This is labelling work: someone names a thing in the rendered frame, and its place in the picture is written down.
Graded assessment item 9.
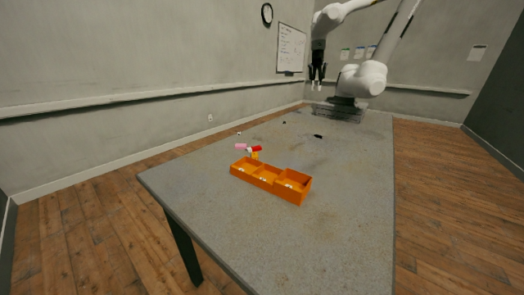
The orange rack of bins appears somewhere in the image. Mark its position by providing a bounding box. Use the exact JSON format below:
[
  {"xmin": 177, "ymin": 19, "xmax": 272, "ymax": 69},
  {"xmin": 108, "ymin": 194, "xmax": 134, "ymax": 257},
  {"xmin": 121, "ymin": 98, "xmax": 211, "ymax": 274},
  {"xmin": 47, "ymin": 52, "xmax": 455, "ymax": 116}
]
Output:
[{"xmin": 230, "ymin": 156, "xmax": 313, "ymax": 206}]

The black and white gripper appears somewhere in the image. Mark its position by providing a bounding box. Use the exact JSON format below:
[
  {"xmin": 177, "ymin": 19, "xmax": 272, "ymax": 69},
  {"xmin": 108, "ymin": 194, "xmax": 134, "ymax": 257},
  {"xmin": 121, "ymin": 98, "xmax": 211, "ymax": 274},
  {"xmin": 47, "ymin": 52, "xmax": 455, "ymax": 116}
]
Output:
[{"xmin": 308, "ymin": 49, "xmax": 327, "ymax": 91}]

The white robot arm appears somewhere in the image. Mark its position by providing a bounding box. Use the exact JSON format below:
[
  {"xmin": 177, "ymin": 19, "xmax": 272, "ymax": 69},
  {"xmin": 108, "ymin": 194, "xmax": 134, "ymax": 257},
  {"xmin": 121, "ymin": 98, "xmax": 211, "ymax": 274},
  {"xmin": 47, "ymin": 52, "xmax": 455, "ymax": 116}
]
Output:
[{"xmin": 310, "ymin": 0, "xmax": 424, "ymax": 107}]

